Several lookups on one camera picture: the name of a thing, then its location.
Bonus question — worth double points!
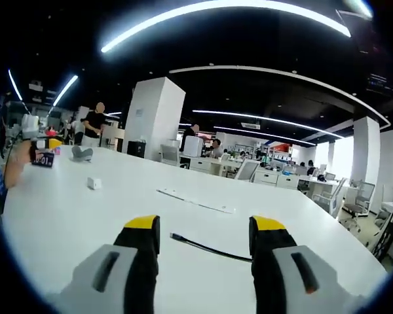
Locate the black box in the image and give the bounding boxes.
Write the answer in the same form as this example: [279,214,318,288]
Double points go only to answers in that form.
[127,140,147,156]

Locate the curved ceiling light strip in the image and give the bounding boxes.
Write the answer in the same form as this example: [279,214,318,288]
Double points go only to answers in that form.
[100,0,352,54]

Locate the black tripod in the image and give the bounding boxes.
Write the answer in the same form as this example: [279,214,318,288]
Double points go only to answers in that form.
[372,198,393,259]

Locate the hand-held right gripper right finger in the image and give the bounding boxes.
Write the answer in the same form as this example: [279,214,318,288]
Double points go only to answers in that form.
[248,215,364,314]

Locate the white desk cable cover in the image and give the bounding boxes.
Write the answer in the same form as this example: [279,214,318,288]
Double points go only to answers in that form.
[156,188,236,215]

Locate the white mesh office chair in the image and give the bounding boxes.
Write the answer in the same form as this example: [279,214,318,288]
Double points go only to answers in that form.
[339,181,376,232]
[160,144,181,166]
[233,158,261,181]
[312,177,348,219]

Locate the person's left hand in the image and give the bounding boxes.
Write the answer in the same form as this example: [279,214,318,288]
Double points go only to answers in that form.
[12,143,33,168]

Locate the black digital timer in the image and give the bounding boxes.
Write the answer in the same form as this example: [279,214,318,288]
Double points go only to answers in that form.
[30,148,55,169]

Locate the grey folded cloth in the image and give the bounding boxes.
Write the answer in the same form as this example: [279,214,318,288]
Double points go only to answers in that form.
[71,146,94,162]

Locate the white desk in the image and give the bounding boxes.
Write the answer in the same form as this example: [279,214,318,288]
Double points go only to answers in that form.
[1,145,389,314]

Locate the black desk Type-C cable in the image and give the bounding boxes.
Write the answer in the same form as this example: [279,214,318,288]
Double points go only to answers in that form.
[169,232,253,263]

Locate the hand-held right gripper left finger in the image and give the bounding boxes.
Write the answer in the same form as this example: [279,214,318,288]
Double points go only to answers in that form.
[57,215,161,314]

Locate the straight ceiling light strip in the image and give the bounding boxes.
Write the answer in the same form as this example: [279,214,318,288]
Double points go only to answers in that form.
[52,75,79,107]

